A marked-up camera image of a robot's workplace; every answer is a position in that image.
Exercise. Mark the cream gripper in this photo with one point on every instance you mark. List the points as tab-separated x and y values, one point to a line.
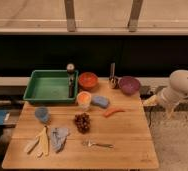
168	104

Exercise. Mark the grey-blue towel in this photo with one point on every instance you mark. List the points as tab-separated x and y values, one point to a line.
58	138

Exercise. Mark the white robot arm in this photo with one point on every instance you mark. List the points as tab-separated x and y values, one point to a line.
170	96

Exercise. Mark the purple bowl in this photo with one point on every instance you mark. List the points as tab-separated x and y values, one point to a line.
129	85

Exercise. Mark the orange carrot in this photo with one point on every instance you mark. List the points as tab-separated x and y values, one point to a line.
111	111

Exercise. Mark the blue sponge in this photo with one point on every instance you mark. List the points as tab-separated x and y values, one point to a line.
100	101

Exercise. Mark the red bowl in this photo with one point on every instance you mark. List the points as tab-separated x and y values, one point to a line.
88	80

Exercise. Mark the orange-filled white cup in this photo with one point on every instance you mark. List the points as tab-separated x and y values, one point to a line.
84	99

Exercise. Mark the bunch of dark grapes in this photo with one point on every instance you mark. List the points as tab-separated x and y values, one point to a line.
82	122

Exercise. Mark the metal fork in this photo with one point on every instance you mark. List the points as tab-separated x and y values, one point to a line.
90	143

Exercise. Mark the green plastic tray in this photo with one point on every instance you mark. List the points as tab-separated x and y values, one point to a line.
50	86

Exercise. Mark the blue small cup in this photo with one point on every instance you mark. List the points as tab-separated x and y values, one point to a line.
42	114

